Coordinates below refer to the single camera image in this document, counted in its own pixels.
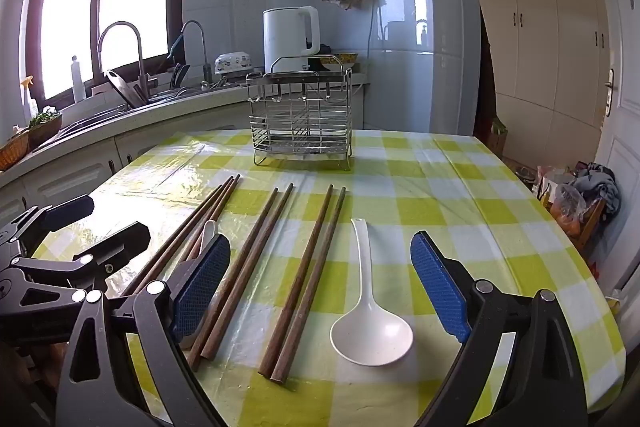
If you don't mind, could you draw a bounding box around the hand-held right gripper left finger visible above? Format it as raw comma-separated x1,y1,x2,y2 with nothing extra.
55,233,232,427

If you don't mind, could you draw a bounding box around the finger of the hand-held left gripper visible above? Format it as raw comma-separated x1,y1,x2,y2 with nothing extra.
0,194,96,249
0,221,152,309

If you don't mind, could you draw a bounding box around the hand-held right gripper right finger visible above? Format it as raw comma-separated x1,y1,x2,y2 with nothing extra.
410,231,589,427

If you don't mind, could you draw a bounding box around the small white spoon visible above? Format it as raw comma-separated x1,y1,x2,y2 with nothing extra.
197,220,217,258

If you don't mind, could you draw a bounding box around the brown wooden chopstick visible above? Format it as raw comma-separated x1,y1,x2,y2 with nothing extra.
181,175,242,262
257,183,334,377
120,183,226,298
187,187,279,373
136,176,237,292
270,186,347,383
200,182,296,360

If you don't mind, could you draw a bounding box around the large white plastic ladle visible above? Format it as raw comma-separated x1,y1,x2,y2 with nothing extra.
329,218,415,365

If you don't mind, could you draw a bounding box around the steel wire utensil rack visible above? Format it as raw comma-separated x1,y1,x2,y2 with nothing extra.
246,56,354,170

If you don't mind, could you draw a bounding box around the wicker basket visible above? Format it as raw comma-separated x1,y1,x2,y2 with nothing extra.
0,129,31,171

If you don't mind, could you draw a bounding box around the brown basket with greens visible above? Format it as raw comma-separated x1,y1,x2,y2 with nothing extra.
27,108,64,151

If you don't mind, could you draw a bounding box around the yellow-capped spray bottle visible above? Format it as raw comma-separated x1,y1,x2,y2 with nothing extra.
20,76,39,118

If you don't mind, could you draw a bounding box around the white bottle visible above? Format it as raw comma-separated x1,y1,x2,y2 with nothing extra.
71,56,87,104

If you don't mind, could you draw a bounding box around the dark pan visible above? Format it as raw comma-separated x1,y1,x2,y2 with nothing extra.
104,69,137,111

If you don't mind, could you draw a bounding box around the kitchen counter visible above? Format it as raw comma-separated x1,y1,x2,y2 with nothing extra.
0,69,372,228

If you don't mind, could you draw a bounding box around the clear plastic bag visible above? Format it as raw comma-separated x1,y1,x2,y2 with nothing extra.
554,183,587,229

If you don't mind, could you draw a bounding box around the tall steel kitchen faucet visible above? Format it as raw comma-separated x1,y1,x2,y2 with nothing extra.
96,21,159,104

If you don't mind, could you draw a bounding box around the grey blue cloth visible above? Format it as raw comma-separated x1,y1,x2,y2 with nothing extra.
570,162,621,219

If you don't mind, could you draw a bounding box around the slim steel water faucet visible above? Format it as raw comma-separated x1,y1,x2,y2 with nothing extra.
180,20,214,84

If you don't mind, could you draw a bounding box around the white door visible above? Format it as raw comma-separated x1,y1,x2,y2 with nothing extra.
594,0,640,308

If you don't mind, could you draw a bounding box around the white patterned bowl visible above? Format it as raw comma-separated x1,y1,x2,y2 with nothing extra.
215,52,251,76

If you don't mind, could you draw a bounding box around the dark yellow-rimmed bowl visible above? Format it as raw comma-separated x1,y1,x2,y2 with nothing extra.
320,53,359,72

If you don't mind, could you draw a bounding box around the white electric kettle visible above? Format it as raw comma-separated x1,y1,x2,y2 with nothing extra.
263,6,321,72

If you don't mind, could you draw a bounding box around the cream wardrobe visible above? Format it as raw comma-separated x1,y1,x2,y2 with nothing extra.
465,0,614,168

